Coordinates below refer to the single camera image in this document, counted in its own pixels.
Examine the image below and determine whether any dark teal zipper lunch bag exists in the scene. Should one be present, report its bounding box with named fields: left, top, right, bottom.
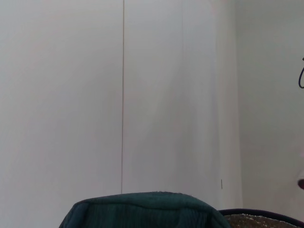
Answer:
left=58, top=191, right=304, bottom=228

